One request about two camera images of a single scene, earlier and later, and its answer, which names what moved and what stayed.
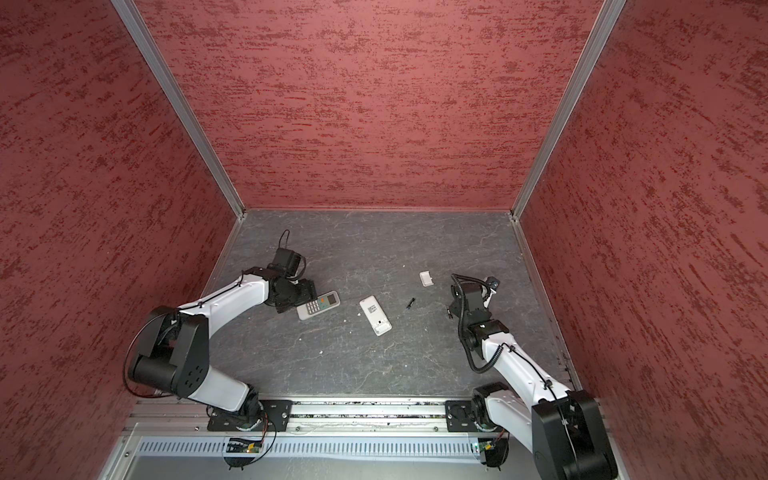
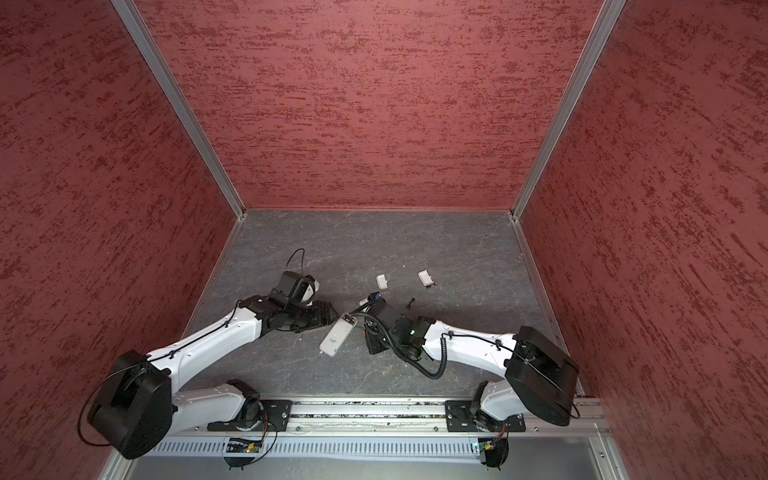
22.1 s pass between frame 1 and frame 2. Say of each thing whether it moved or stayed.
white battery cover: stayed
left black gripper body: moved
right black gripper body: moved
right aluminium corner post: stayed
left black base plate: stayed
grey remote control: moved
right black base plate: stayed
